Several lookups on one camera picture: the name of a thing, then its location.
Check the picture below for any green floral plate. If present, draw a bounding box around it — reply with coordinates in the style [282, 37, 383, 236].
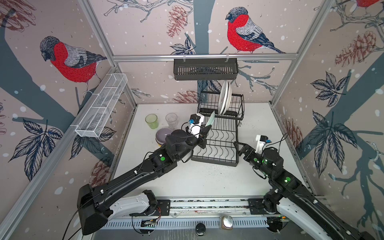
[206, 111, 216, 127]

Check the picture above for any clear glass cup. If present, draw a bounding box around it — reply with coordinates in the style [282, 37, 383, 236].
[166, 113, 178, 130]

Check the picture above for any black round knob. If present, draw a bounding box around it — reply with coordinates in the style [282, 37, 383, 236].
[195, 223, 206, 237]

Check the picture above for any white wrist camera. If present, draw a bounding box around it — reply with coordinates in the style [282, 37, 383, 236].
[187, 113, 205, 138]
[256, 135, 271, 154]

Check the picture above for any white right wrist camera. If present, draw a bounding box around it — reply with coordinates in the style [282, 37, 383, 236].
[256, 135, 271, 154]

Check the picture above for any black two-tier dish rack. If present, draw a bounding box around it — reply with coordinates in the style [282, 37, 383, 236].
[192, 91, 245, 167]

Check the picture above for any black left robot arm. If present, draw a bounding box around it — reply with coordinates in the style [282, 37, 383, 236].
[77, 125, 212, 235]

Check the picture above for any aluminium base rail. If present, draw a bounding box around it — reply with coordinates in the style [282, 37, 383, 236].
[98, 196, 331, 230]

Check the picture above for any white mesh wall shelf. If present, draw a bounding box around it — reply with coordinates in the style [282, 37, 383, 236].
[75, 73, 128, 138]

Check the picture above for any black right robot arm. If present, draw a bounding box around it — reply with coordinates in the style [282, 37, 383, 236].
[234, 142, 373, 240]

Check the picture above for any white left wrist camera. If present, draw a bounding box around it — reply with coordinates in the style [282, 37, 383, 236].
[187, 113, 205, 138]

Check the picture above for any black hanging wall basket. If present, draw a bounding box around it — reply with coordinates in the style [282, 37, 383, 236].
[174, 58, 239, 81]

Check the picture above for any strawberry pattern plate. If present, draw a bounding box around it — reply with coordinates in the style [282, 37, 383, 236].
[218, 81, 230, 115]

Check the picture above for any lilac ceramic bowl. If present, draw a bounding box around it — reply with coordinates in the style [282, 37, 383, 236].
[156, 128, 173, 144]

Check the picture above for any silver round button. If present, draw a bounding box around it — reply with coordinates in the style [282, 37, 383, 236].
[221, 216, 234, 230]

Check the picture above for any cream plate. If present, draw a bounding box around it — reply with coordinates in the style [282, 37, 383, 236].
[223, 81, 233, 115]

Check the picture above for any green glass cup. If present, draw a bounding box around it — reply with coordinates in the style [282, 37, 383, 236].
[145, 114, 159, 130]

